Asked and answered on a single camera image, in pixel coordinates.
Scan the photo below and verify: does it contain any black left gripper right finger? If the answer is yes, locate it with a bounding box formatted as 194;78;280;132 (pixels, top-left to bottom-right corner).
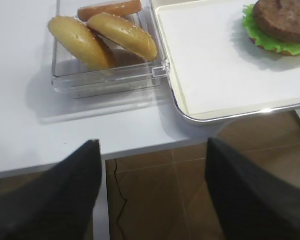
205;137;300;240

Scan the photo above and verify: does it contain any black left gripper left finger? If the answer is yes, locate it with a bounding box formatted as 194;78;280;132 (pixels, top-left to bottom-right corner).
0;139;102;240

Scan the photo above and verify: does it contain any bottom bun under lettuce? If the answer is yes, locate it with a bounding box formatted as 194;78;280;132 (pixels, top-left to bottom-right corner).
249;38;300;57

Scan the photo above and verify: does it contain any green lettuce under patty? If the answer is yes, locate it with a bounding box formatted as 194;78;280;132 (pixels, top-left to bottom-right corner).
242;3;300;55

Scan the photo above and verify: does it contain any silver metal baking tray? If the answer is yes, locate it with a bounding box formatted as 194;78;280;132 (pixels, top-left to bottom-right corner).
149;0;300;127

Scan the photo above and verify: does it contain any white tray liner paper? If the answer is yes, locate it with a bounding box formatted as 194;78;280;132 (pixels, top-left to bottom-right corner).
155;0;300;116

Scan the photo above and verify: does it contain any clear plastic bun box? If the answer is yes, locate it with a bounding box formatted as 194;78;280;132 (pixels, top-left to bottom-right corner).
52;0;170;99

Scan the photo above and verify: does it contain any left sesame bun top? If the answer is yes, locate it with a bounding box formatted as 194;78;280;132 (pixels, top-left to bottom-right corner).
48;16;116;70

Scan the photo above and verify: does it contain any sesame bun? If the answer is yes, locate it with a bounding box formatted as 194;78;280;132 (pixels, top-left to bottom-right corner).
87;12;158;62
48;16;116;70

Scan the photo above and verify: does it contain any right sesame bun top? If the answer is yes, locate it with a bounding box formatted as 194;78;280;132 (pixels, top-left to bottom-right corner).
87;12;158;62

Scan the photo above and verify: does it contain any brown patty on burger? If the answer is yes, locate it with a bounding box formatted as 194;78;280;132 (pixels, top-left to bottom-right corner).
252;0;300;43

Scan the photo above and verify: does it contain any orange bun bottom in box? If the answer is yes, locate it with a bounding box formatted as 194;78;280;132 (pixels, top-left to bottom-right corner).
77;0;142;22

